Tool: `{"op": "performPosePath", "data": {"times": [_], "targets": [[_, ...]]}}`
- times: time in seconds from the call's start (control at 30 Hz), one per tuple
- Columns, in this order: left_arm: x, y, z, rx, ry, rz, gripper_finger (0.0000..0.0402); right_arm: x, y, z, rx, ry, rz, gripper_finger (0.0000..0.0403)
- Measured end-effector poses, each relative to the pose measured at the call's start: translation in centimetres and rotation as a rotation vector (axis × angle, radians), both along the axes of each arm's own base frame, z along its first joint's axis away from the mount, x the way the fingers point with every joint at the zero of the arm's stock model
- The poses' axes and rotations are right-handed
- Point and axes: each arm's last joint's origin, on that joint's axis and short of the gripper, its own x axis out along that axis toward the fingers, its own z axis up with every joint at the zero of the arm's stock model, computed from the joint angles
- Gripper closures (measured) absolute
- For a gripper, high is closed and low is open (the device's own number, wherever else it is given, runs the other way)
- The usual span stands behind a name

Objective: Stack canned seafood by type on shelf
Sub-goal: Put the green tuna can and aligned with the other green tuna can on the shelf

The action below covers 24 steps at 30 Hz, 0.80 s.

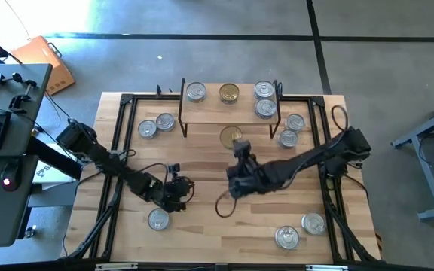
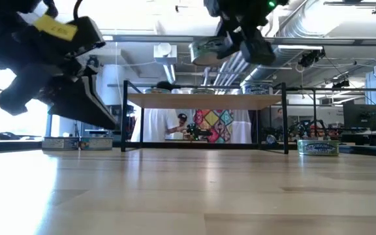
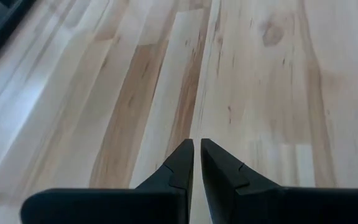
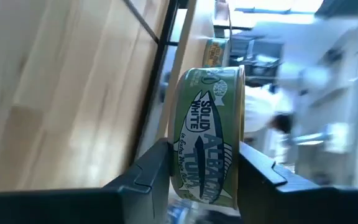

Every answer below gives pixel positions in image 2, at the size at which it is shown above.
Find silver ceiling ventilation ducts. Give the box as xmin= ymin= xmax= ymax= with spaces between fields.
xmin=204 ymin=45 xmax=322 ymax=87

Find yellow tag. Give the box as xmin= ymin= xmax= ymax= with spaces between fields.
xmin=33 ymin=14 xmax=78 ymax=42

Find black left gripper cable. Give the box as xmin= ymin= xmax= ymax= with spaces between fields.
xmin=72 ymin=0 xmax=84 ymax=20

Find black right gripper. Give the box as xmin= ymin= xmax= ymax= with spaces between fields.
xmin=204 ymin=0 xmax=290 ymax=65

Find wooden shelf with black frame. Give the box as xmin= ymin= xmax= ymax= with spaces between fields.
xmin=121 ymin=80 xmax=289 ymax=155

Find black background monitor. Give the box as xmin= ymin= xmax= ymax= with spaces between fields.
xmin=343 ymin=103 xmax=376 ymax=132

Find colourful patterned cloth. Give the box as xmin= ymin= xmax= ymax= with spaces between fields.
xmin=193 ymin=109 xmax=235 ymax=144

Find person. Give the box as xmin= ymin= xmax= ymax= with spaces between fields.
xmin=272 ymin=107 xmax=289 ymax=130
xmin=174 ymin=112 xmax=191 ymax=133
xmin=131 ymin=80 xmax=189 ymax=144

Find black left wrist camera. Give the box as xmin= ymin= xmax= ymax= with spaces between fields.
xmin=33 ymin=16 xmax=107 ymax=66

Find black ceiling spotlight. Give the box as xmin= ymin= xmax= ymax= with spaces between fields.
xmin=332 ymin=79 xmax=351 ymax=89

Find black ceiling spotlights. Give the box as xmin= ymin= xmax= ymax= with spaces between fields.
xmin=298 ymin=48 xmax=326 ymax=69

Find silver-lid yellow-blue tuna can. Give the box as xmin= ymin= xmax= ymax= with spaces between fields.
xmin=144 ymin=87 xmax=173 ymax=95
xmin=78 ymin=136 xmax=114 ymax=151

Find black background rig frame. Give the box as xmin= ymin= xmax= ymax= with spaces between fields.
xmin=289 ymin=86 xmax=376 ymax=141

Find white ceiling unit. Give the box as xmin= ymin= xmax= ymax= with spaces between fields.
xmin=153 ymin=42 xmax=178 ymax=65

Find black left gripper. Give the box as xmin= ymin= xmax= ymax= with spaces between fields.
xmin=0 ymin=54 xmax=119 ymax=131

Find black background desk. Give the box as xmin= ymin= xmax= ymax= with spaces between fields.
xmin=339 ymin=129 xmax=376 ymax=147

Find black aluminium table frame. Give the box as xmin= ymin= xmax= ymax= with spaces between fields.
xmin=0 ymin=138 xmax=376 ymax=159

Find black background robot arms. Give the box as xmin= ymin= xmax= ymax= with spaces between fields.
xmin=262 ymin=119 xmax=339 ymax=142

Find white hanging cloth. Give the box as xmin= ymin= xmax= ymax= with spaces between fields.
xmin=233 ymin=109 xmax=253 ymax=144

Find small black background robot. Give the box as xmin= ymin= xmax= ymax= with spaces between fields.
xmin=183 ymin=123 xmax=213 ymax=141

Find white round column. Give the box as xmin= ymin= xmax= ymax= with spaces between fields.
xmin=97 ymin=64 xmax=125 ymax=106

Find silver-lid blue-white tuna can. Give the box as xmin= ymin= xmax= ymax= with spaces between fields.
xmin=240 ymin=83 xmax=274 ymax=95
xmin=41 ymin=136 xmax=80 ymax=151

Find silver-lid green-label tuna can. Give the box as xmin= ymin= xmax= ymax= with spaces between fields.
xmin=297 ymin=139 xmax=340 ymax=157

